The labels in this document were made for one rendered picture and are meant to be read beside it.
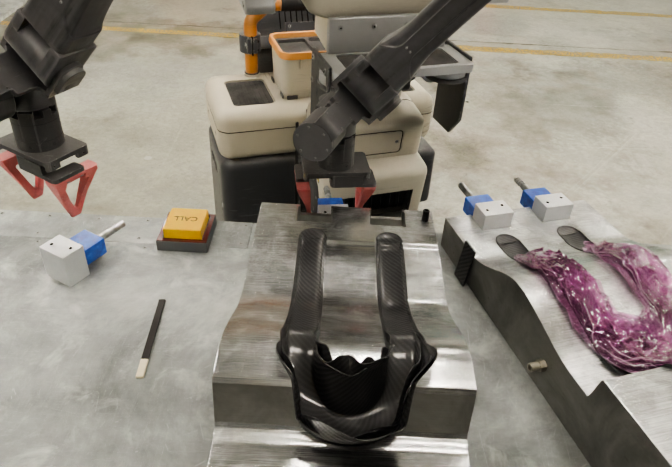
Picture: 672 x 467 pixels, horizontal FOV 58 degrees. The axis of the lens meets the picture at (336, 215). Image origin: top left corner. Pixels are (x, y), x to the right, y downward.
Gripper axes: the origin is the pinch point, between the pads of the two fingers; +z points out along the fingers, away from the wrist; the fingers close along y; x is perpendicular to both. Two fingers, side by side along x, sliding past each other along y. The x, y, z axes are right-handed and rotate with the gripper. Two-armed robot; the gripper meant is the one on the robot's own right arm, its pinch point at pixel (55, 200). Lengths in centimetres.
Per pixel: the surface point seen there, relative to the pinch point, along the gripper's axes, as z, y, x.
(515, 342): 10, 61, 21
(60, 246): 7.2, 0.2, -1.1
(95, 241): 8.5, 1.8, 3.5
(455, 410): 1, 60, -1
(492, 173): 92, 14, 207
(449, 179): 92, -1, 190
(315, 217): 5.1, 27.8, 23.5
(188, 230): 8.9, 10.7, 13.7
